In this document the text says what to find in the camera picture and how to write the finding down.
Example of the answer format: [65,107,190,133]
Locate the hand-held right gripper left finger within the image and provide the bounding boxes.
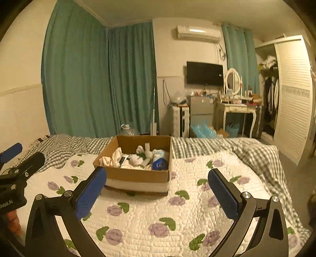
[25,166,108,257]

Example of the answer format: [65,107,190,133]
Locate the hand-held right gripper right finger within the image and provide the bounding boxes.
[208,168,289,257]

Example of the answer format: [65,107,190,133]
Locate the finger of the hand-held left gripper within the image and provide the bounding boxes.
[0,152,45,186]
[0,143,23,163]

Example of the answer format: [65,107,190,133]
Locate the beige cloth bag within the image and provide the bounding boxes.
[99,148,124,167]

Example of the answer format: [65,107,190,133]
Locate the white sock with green print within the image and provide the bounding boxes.
[134,145,149,161]

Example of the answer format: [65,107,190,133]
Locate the blue and white packet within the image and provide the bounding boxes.
[152,149,171,171]

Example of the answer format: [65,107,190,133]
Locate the person's left hand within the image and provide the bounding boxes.
[6,210,21,235]

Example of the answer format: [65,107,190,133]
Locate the grey checked bedsheet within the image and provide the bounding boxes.
[22,133,311,238]

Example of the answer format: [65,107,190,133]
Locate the blue basket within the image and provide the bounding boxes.
[226,124,240,137]

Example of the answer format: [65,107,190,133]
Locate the blue plastic bag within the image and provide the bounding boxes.
[191,124,224,138]

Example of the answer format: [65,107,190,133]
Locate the floral quilt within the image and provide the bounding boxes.
[15,151,311,257]

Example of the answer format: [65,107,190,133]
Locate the clear water jug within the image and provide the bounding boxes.
[120,124,140,136]

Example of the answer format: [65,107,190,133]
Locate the white dressing table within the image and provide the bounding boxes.
[215,101,257,139]

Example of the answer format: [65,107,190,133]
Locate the white storage cabinet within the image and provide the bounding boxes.
[171,105,190,137]

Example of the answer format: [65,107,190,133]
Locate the grey mini fridge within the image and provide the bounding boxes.
[189,95,215,137]

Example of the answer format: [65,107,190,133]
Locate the thin white pole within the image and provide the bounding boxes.
[150,80,158,136]

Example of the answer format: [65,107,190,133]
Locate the hanging dark clothes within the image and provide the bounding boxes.
[263,77,279,124]

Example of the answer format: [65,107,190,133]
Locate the clear plastic bag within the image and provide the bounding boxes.
[171,90,189,105]

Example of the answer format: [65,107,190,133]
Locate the white oval mirror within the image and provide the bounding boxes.
[224,68,243,97]

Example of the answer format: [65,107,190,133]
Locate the white louvred wardrobe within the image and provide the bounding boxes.
[255,35,315,166]

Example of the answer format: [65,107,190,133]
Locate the narrow teal curtain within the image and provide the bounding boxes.
[221,24,260,95]

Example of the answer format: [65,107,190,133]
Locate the white air conditioner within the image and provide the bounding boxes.
[176,25,221,42]

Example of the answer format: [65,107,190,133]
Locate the grey wall cable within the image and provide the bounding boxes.
[162,79,172,104]

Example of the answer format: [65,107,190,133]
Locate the black wall television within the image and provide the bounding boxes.
[186,61,224,86]

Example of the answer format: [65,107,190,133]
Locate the air conditioner power cable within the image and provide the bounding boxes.
[217,42,228,61]

